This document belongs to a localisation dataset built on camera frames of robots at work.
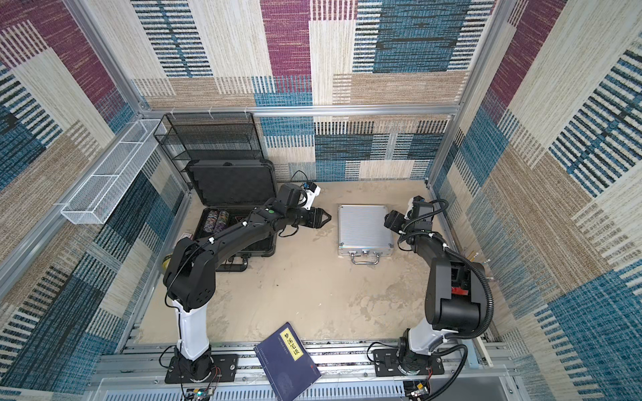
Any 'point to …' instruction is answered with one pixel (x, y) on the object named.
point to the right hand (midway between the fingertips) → (396, 223)
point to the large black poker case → (226, 190)
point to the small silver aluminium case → (362, 234)
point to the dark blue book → (287, 363)
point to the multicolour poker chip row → (216, 220)
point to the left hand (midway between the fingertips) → (328, 216)
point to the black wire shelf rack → (210, 136)
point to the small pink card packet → (186, 235)
